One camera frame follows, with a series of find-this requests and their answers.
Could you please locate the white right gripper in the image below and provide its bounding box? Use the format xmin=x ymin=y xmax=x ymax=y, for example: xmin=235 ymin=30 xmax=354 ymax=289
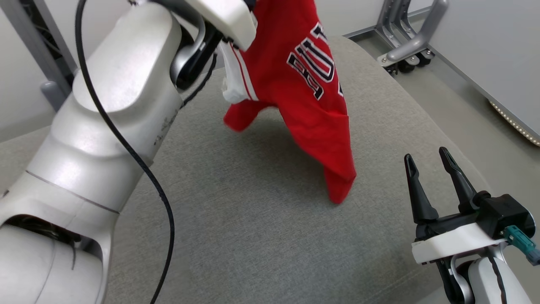
xmin=404 ymin=147 xmax=507 ymax=265

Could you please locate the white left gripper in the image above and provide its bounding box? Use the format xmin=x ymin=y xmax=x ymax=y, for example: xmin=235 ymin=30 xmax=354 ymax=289
xmin=186 ymin=0 xmax=257 ymax=51

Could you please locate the red basketball jersey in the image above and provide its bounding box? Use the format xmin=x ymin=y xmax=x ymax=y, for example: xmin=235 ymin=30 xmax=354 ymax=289
xmin=223 ymin=0 xmax=357 ymax=204

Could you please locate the right camera cable teal plug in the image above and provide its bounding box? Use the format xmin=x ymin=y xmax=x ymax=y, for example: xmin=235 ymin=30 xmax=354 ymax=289
xmin=504 ymin=225 xmax=540 ymax=266

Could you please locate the camera cable teal plug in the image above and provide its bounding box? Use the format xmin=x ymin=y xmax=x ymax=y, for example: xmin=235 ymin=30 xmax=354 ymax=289
xmin=75 ymin=0 xmax=176 ymax=304
xmin=504 ymin=225 xmax=540 ymax=266

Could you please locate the grey metal frame with casters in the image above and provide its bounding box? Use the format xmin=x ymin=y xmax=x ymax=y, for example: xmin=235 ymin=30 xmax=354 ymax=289
xmin=377 ymin=0 xmax=450 ymax=74

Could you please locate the grey cylindrical post foot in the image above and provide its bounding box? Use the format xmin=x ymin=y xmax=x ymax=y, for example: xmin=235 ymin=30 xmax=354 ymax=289
xmin=40 ymin=80 xmax=70 ymax=112

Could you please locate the left camera cable teal plug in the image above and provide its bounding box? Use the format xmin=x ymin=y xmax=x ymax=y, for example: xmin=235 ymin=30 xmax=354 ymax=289
xmin=75 ymin=0 xmax=176 ymax=304

